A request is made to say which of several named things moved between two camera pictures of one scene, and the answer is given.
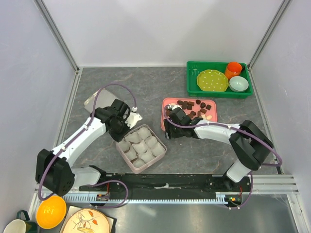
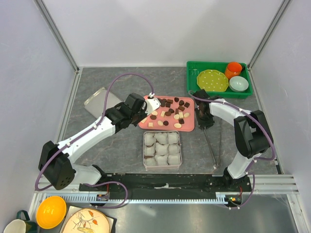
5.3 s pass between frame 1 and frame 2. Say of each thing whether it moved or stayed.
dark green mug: stayed
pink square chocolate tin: moved
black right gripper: moved
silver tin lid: stayed
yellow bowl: stayed
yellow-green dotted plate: stayed
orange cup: stayed
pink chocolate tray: moved
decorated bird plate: stayed
